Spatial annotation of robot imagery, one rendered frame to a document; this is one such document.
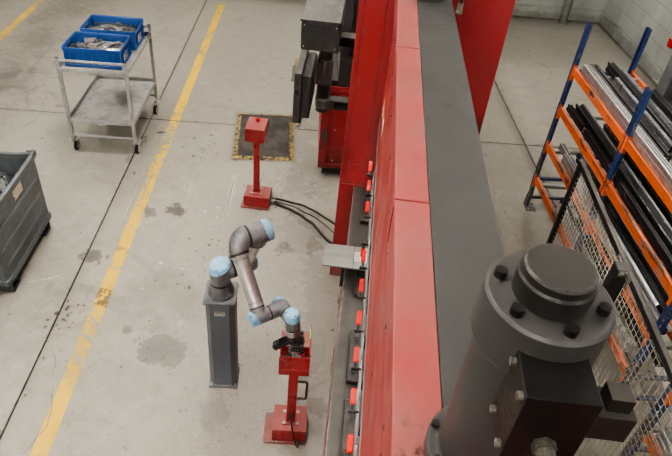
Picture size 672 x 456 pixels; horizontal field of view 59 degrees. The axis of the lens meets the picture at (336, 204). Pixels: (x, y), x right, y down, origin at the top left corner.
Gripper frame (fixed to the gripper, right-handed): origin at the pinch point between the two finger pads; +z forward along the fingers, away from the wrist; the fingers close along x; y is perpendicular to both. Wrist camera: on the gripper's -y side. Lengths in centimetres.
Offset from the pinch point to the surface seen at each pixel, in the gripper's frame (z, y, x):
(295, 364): -1.4, 2.6, -4.7
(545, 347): -193, 51, -147
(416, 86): -152, 53, 6
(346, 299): -11.3, 28.7, 31.1
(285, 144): 70, -31, 319
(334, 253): -24, 22, 54
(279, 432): 63, -10, -4
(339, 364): -11.6, 25.1, -12.3
